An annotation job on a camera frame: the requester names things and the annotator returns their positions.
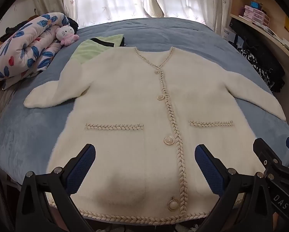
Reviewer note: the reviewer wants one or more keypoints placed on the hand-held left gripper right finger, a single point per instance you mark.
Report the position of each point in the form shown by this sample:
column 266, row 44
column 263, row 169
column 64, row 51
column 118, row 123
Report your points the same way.
column 208, row 169

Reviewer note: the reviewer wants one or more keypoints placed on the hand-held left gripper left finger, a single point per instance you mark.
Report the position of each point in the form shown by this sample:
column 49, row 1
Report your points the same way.
column 82, row 169

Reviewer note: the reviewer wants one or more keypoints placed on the cream fuzzy braided cardigan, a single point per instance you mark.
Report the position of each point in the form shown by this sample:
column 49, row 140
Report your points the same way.
column 125, row 106

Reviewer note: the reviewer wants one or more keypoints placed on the black clothes pile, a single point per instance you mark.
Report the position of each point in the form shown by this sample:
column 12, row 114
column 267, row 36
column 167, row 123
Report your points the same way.
column 250, row 36

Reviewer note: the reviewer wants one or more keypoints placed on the black white patterned cloth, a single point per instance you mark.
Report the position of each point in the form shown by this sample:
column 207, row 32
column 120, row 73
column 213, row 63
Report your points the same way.
column 262, row 72

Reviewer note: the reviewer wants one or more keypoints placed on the beige striped bedsheet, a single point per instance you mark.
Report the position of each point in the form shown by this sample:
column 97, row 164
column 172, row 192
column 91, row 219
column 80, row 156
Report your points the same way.
column 3, row 106

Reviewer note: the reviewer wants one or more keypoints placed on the light green black-trimmed garment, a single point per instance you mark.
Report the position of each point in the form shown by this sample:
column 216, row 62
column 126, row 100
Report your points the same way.
column 91, row 50

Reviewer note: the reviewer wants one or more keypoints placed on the blue plush bed blanket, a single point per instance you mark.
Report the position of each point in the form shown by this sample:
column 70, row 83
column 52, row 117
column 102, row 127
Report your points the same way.
column 207, row 46

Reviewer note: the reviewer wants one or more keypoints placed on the white cardboard box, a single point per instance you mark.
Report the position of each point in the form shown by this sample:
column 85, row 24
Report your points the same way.
column 227, row 35

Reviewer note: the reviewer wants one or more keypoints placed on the blue floral white quilt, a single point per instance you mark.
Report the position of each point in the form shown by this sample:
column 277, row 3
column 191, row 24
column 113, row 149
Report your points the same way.
column 21, row 50

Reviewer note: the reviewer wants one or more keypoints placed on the pink drawer organizer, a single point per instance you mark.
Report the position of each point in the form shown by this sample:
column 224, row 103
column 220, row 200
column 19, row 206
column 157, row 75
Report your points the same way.
column 255, row 15

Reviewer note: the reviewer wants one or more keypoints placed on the white pink cat plush toy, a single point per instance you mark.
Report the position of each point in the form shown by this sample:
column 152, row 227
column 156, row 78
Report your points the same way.
column 64, row 32

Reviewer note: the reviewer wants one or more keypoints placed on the black knit cloth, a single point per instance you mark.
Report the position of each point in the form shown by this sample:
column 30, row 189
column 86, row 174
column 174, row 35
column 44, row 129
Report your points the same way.
column 73, row 24

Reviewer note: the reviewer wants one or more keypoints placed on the small blue box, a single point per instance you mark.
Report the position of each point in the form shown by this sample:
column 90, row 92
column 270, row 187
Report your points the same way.
column 255, row 4

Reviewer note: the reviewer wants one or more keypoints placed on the dark cloth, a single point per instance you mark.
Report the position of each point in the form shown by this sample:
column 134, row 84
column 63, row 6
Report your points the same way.
column 11, row 30

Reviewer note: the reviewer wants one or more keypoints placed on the white leaf print curtain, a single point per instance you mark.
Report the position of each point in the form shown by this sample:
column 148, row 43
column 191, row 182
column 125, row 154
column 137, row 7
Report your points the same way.
column 192, row 0
column 105, row 0

